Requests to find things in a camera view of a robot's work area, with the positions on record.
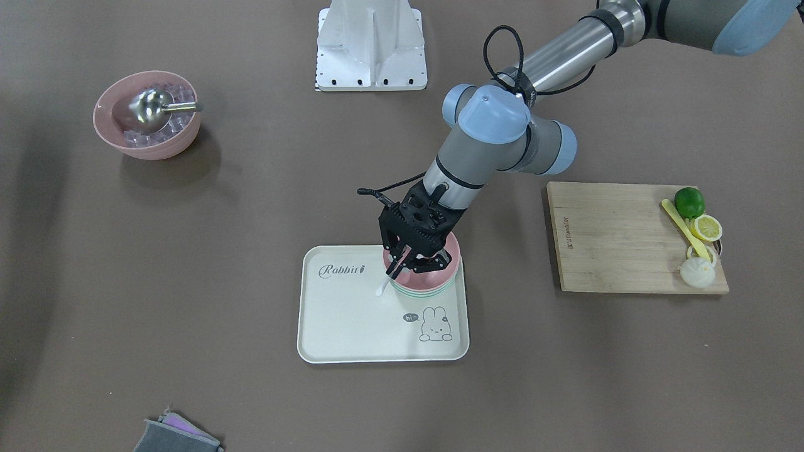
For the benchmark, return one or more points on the grey folded cloth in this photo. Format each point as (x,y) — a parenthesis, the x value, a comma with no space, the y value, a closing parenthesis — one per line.
(172,432)

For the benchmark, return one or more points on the metal ice scoop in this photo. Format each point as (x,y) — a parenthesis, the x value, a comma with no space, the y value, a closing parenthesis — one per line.
(152,109)

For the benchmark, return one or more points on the green lime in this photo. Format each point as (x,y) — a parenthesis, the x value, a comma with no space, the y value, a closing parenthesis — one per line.
(689,202)

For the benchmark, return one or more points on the green bowl stack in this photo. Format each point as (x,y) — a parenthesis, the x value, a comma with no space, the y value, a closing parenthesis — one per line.
(422,293)

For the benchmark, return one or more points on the cream rabbit tray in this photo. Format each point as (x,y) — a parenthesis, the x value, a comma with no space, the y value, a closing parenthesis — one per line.
(343,320)

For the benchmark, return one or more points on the lemon slice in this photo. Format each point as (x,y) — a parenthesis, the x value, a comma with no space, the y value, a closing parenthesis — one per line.
(705,228)
(712,253)

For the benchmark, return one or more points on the white steamed bun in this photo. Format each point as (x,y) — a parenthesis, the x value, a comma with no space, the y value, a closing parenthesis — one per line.
(698,272)

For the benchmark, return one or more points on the small pink bowl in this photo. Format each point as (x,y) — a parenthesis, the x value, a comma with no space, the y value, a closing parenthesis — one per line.
(428,280)

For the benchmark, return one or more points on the large pink ice bowl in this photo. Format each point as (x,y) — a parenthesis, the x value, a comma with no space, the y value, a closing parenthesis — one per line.
(172,139)

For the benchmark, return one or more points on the wooden cutting board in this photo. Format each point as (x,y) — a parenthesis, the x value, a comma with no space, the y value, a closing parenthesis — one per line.
(614,238)

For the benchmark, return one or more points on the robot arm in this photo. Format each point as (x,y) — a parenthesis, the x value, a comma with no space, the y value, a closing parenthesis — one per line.
(493,129)

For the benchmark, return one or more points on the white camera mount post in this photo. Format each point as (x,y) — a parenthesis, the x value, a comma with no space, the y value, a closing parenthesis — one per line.
(375,46)

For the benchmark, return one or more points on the white ceramic spoon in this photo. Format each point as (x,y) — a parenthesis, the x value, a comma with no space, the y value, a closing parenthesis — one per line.
(386,282)

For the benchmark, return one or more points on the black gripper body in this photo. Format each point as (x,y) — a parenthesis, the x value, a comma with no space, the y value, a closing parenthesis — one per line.
(440,257)

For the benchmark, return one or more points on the yellow plastic knife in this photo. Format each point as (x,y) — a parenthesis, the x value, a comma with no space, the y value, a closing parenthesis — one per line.
(696,243)

